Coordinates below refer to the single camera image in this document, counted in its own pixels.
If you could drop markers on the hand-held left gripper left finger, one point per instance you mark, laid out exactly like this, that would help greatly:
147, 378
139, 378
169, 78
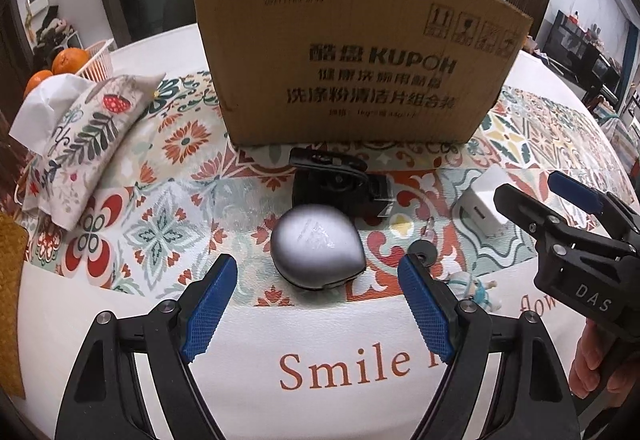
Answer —
207, 315

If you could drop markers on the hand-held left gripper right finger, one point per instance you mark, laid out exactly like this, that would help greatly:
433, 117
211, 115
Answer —
425, 310

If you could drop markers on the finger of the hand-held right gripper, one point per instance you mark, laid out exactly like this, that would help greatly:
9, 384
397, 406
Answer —
520, 210
575, 192

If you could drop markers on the white charger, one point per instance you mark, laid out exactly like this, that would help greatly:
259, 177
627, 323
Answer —
480, 205

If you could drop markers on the grey teardrop-shaped device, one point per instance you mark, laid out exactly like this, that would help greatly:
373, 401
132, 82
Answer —
315, 240

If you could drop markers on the brown cardboard box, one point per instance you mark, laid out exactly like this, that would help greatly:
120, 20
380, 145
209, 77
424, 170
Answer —
350, 45

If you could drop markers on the person's right hand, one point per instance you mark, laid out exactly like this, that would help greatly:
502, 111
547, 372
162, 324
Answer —
582, 365

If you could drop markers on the astronaut figurine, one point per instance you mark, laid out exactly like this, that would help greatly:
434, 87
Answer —
477, 292

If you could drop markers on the patterned white tablecloth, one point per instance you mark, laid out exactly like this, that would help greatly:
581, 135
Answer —
325, 400

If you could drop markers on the yellow woven box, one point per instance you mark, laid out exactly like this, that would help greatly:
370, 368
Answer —
10, 295

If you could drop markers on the floral fabric tissue cover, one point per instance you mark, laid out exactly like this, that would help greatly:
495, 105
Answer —
85, 145

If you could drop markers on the white tissue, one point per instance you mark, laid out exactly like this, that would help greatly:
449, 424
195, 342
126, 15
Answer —
40, 110

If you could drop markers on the white plastic fruit basket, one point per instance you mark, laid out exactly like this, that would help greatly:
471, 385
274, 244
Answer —
100, 63

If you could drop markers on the orange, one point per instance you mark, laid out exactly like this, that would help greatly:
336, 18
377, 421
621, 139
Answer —
70, 61
37, 81

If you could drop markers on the dark grey dining chair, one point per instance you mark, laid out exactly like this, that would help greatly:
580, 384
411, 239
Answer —
180, 8

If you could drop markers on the black clip mount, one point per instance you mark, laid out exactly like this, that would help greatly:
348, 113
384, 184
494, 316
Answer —
320, 180

